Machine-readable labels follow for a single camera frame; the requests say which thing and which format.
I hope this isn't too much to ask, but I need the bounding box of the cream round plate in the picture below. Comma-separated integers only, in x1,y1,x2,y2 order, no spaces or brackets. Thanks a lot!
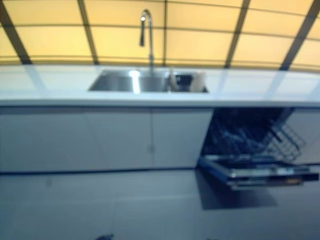
192,70,208,91
169,66,177,91

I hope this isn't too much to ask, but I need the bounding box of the black dish drying rack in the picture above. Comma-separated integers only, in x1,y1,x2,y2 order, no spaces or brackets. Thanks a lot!
167,70,209,94

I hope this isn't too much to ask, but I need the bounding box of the wire dishwasher rack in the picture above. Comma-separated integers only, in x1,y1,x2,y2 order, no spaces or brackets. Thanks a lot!
206,116,309,164

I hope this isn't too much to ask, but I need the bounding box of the chrome pull-down kitchen faucet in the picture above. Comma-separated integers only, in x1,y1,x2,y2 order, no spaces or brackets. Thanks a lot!
138,9,155,69

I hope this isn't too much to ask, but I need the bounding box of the stainless steel sink basin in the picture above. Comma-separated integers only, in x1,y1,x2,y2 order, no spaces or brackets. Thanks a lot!
87,68,210,94

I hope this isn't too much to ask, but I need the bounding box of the dishwasher door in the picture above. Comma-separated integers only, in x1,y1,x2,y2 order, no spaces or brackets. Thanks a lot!
198,154,320,192

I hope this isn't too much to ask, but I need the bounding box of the white glossy cabinet door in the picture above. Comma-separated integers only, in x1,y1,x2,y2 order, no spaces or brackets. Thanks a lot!
0,106,152,174
149,106,214,171

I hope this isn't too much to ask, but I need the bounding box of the dark window frame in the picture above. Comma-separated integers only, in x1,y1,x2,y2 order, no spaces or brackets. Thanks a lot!
0,0,320,71

